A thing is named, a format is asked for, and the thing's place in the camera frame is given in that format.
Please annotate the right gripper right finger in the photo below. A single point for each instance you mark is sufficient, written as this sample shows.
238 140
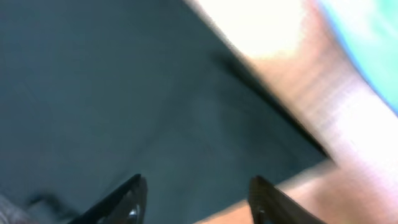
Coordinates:
270 205

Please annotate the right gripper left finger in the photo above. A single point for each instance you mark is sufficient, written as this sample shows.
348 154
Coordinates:
125 205

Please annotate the light blue t-shirt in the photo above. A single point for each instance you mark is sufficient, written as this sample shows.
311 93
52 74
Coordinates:
367 31

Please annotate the black t-shirt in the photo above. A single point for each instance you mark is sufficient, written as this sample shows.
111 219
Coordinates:
93 92

